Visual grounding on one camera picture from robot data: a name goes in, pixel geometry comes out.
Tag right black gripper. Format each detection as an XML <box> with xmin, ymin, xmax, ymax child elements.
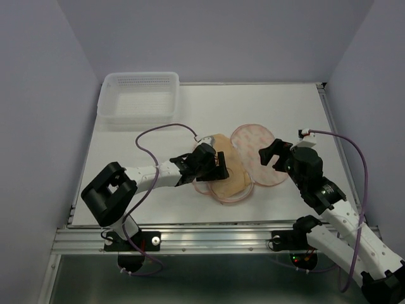
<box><xmin>258</xmin><ymin>137</ymin><xmax>306</xmax><ymax>190</ymax></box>

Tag floral orange laundry bag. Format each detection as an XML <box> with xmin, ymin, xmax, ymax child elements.
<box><xmin>192</xmin><ymin>124</ymin><xmax>287</xmax><ymax>204</ymax></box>

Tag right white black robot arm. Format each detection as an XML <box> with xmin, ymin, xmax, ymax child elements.
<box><xmin>259</xmin><ymin>139</ymin><xmax>404</xmax><ymax>303</ymax></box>

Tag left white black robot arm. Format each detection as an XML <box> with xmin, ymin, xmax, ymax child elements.
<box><xmin>80</xmin><ymin>142</ymin><xmax>229</xmax><ymax>250</ymax></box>

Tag white perforated plastic basket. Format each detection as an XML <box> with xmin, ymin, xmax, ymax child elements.
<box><xmin>97</xmin><ymin>72</ymin><xmax>180</xmax><ymax>127</ymax></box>

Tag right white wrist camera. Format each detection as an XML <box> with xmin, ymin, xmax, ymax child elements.
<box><xmin>297</xmin><ymin>129</ymin><xmax>316</xmax><ymax>148</ymax></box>

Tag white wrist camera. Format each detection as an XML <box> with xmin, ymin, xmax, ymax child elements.
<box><xmin>196</xmin><ymin>135</ymin><xmax>215</xmax><ymax>147</ymax></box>
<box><xmin>297</xmin><ymin>129</ymin><xmax>316</xmax><ymax>148</ymax></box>

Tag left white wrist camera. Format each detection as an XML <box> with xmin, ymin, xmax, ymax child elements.
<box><xmin>196</xmin><ymin>135</ymin><xmax>215</xmax><ymax>147</ymax></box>

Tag aluminium right side rail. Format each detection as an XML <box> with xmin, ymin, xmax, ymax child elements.
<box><xmin>316</xmin><ymin>82</ymin><xmax>369</xmax><ymax>223</ymax></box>

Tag aluminium rail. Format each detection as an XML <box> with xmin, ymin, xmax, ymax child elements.
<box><xmin>51</xmin><ymin>222</ymin><xmax>292</xmax><ymax>255</ymax></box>
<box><xmin>316</xmin><ymin>82</ymin><xmax>369</xmax><ymax>223</ymax></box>

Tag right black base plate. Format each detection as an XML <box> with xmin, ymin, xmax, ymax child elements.
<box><xmin>267</xmin><ymin>215</ymin><xmax>322</xmax><ymax>252</ymax></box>

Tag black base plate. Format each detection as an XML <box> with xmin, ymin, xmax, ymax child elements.
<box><xmin>101</xmin><ymin>230</ymin><xmax>161</xmax><ymax>252</ymax></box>
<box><xmin>267</xmin><ymin>215</ymin><xmax>322</xmax><ymax>252</ymax></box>

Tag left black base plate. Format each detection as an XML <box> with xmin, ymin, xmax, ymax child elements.
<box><xmin>101</xmin><ymin>230</ymin><xmax>161</xmax><ymax>252</ymax></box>

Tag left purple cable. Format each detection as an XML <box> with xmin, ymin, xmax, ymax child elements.
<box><xmin>122</xmin><ymin>123</ymin><xmax>197</xmax><ymax>277</ymax></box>

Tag aluminium front rail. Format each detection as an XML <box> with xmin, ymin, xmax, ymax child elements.
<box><xmin>51</xmin><ymin>222</ymin><xmax>292</xmax><ymax>255</ymax></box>

